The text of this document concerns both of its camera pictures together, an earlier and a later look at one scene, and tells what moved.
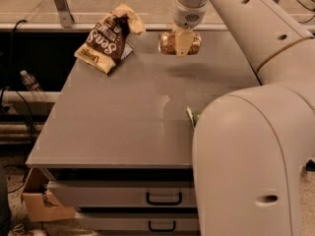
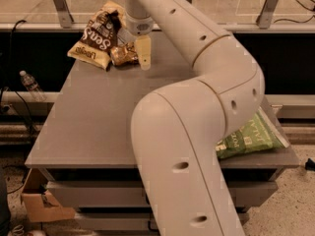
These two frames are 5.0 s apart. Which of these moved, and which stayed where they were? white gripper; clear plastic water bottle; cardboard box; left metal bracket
Moved: white gripper
Stayed: cardboard box; clear plastic water bottle; left metal bracket
